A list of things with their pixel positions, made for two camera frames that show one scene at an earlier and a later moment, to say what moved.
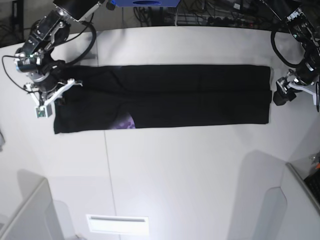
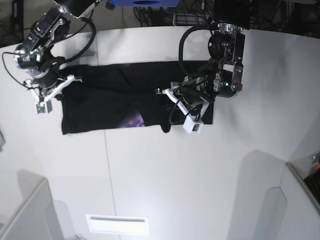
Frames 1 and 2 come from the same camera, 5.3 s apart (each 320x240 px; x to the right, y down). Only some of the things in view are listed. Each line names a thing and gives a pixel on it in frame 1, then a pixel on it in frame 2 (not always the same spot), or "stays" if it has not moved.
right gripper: x=305 y=77 -> x=191 y=93
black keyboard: x=313 y=181 stays
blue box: x=145 y=3 stays
